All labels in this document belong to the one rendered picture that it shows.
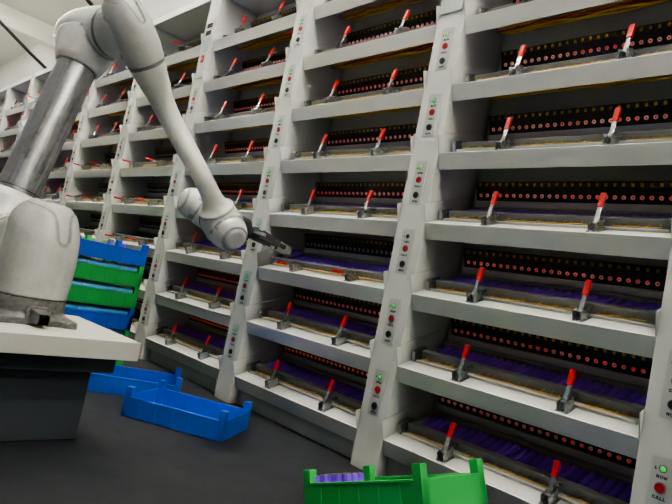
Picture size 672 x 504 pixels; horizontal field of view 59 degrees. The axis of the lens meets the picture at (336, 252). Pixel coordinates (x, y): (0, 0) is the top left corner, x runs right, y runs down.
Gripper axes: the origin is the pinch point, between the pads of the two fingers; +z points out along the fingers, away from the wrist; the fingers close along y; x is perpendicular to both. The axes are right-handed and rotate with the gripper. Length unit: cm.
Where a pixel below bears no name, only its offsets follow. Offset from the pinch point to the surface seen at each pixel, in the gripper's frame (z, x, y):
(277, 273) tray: -1.5, 9.6, -4.9
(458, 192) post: 5, -24, -63
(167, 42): -13, -104, 147
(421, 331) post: 7, 16, -63
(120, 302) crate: -28, 36, 43
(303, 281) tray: -0.9, 10.5, -18.6
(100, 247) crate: -43, 20, 41
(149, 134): -12, -46, 121
